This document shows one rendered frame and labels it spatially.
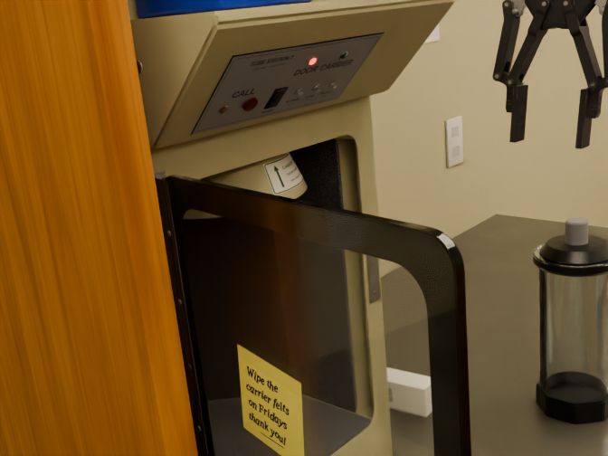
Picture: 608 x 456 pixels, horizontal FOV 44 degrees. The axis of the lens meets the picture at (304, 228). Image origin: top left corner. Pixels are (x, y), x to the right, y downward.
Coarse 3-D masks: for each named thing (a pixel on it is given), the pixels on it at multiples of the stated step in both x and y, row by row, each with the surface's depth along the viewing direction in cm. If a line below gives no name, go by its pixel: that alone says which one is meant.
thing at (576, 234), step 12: (576, 228) 95; (552, 240) 99; (564, 240) 98; (576, 240) 96; (588, 240) 97; (600, 240) 97; (540, 252) 98; (552, 252) 96; (564, 252) 95; (576, 252) 94; (588, 252) 94; (600, 252) 94
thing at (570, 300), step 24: (552, 264) 94; (576, 264) 93; (600, 264) 93; (552, 288) 96; (576, 288) 94; (600, 288) 94; (552, 312) 97; (576, 312) 95; (600, 312) 95; (552, 336) 98; (576, 336) 96; (600, 336) 96; (552, 360) 99; (576, 360) 97; (600, 360) 97; (552, 384) 100; (576, 384) 98; (600, 384) 98
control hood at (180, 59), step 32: (352, 0) 61; (384, 0) 64; (416, 0) 68; (448, 0) 72; (160, 32) 54; (192, 32) 52; (224, 32) 52; (256, 32) 54; (288, 32) 57; (320, 32) 60; (352, 32) 64; (384, 32) 68; (416, 32) 73; (160, 64) 55; (192, 64) 53; (224, 64) 55; (384, 64) 74; (160, 96) 56; (192, 96) 56; (352, 96) 76; (160, 128) 57; (192, 128) 60; (224, 128) 64
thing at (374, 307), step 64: (192, 192) 56; (256, 192) 51; (192, 256) 59; (256, 256) 52; (320, 256) 46; (384, 256) 42; (448, 256) 38; (192, 320) 62; (256, 320) 54; (320, 320) 48; (384, 320) 43; (448, 320) 39; (320, 384) 50; (384, 384) 45; (448, 384) 40; (256, 448) 59; (320, 448) 52; (384, 448) 46; (448, 448) 42
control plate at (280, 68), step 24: (288, 48) 59; (312, 48) 62; (336, 48) 64; (360, 48) 67; (240, 72) 57; (264, 72) 60; (288, 72) 62; (312, 72) 65; (336, 72) 68; (216, 96) 58; (240, 96) 60; (264, 96) 63; (288, 96) 66; (312, 96) 69; (336, 96) 73; (216, 120) 61; (240, 120) 64
